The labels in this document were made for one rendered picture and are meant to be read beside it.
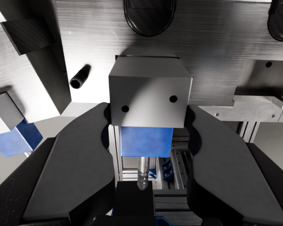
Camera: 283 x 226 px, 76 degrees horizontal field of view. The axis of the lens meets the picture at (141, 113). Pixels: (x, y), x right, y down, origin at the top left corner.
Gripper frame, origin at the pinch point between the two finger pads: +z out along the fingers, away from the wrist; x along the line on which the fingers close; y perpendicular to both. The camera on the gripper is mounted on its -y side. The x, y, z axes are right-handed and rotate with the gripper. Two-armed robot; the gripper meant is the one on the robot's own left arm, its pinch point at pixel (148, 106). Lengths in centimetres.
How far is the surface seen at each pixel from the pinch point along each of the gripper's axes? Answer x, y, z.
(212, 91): 6.0, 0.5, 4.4
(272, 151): 100, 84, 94
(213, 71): 5.7, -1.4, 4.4
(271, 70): 12.7, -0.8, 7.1
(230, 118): 13.7, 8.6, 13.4
